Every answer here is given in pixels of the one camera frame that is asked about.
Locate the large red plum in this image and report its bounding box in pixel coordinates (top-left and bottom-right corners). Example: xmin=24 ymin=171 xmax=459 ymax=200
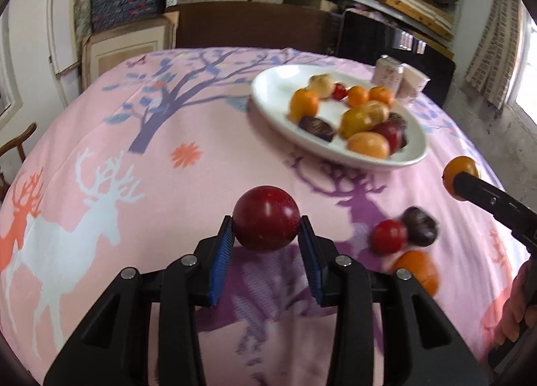
xmin=232 ymin=185 xmax=300 ymax=253

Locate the white paper cup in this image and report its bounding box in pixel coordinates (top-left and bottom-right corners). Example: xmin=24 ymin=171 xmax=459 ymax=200
xmin=396 ymin=64 xmax=431 ymax=105

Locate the orange persimmon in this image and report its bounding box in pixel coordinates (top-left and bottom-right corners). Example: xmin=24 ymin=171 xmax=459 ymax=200
xmin=347 ymin=132 xmax=390 ymax=160

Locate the dark wrinkled passion fruit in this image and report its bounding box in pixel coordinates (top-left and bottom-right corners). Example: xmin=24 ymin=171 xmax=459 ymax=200
xmin=400 ymin=206 xmax=439 ymax=247

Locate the small brown longan fruit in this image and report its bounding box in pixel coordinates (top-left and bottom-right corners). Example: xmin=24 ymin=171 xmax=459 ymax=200
xmin=308 ymin=73 xmax=335 ymax=99

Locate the small yellow orange fruit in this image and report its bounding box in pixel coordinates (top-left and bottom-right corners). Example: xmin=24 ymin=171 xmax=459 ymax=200
xmin=442 ymin=155 xmax=481 ymax=202

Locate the purple mangosteen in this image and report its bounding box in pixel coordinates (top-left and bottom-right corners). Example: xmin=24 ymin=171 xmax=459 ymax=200
xmin=389 ymin=112 xmax=408 ymax=130

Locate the wooden chair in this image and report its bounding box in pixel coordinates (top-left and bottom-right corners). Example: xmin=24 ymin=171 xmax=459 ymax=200
xmin=0 ymin=121 xmax=39 ymax=203

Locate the person's right hand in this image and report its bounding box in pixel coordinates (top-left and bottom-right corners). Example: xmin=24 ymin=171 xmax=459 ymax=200
xmin=494 ymin=260 xmax=537 ymax=346

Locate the small red tomato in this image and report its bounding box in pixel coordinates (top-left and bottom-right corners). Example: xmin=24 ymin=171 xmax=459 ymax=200
xmin=370 ymin=219 xmax=408 ymax=256
xmin=331 ymin=82 xmax=348 ymax=101

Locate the dark purple passion fruit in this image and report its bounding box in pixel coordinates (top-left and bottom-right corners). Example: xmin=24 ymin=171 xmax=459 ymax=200
xmin=298 ymin=116 xmax=335 ymax=143

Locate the pink drink can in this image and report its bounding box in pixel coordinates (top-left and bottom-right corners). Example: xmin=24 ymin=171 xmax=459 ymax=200
xmin=371 ymin=54 xmax=403 ymax=95

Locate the dark wooden cabinet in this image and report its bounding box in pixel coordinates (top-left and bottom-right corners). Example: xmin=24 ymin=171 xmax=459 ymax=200
xmin=172 ymin=2 xmax=341 ymax=54

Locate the small striped pepino back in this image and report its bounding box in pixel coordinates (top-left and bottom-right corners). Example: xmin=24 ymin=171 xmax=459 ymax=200
xmin=362 ymin=100 xmax=390 ymax=124

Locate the white oval plate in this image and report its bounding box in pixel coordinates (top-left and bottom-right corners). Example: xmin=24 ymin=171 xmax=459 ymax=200
xmin=249 ymin=63 xmax=431 ymax=173

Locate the checkered curtain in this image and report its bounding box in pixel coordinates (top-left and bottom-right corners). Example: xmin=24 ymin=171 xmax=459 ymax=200
xmin=465 ymin=0 xmax=522 ymax=110

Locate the striped yellow pepino melon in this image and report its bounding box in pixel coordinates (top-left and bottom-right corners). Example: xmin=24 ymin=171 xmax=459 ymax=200
xmin=339 ymin=107 xmax=375 ymax=140

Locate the large orange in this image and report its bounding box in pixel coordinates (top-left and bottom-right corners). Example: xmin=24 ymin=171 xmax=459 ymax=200
xmin=288 ymin=88 xmax=319 ymax=123
xmin=390 ymin=250 xmax=441 ymax=297

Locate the pink deer print tablecloth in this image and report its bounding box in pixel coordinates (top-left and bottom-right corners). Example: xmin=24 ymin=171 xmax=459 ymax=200
xmin=1 ymin=48 xmax=528 ymax=381

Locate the framed picture leaning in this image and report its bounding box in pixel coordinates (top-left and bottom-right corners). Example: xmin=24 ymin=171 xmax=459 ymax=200
xmin=81 ymin=12 xmax=179 ymax=90

